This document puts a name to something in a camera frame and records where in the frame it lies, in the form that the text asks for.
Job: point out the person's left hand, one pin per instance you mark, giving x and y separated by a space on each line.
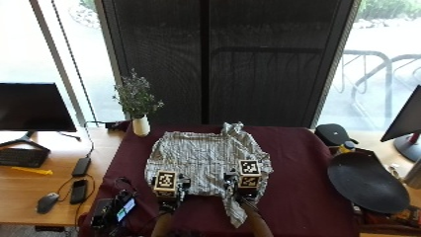
168 201

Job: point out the person's right hand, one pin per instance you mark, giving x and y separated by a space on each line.
244 195

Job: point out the white marker cube left glove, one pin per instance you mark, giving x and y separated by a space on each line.
166 181

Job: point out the white marker cube glove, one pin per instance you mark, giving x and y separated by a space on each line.
250 172
166 181

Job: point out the white marker cube right glove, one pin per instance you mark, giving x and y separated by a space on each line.
250 172

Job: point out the white grey striped shirt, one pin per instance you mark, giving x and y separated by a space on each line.
198 154

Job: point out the maroon tablecloth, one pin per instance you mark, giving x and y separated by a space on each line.
303 184

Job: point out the white vase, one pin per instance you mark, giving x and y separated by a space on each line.
142 126

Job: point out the black power adapter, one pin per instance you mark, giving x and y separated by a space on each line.
116 125

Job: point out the black smartphone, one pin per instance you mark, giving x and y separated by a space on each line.
79 191

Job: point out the black bag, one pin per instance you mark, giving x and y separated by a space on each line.
335 134

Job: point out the bunch of small pale flowers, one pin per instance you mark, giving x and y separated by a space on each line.
135 95

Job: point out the dark grey computer mouse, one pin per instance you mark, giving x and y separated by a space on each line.
47 202

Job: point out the yellow flat tool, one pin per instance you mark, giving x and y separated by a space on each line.
32 171

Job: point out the dark mesh window blind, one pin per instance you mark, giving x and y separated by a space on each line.
228 59

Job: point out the black keyboard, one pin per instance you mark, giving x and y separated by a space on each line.
22 157

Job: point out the black computer monitor with stand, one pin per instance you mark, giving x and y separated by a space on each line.
32 107

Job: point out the black monitor with round base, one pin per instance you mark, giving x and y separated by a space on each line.
405 121

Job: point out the metal bicycle rack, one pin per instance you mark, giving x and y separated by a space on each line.
385 79

